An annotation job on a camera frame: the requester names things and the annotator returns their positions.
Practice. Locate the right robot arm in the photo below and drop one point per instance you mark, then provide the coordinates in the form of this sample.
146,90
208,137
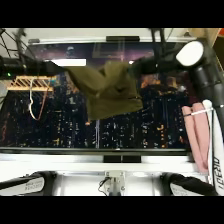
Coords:
206,76

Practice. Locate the pink garment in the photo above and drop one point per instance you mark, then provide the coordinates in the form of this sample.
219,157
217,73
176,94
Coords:
197,133

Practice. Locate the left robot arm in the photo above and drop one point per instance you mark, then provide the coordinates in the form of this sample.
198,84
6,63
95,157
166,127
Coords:
20,68

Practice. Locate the brown clothes hanger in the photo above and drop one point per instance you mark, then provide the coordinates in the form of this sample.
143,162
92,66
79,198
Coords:
31,83

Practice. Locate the olive green garment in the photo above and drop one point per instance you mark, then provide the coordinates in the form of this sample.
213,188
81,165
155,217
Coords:
110,90

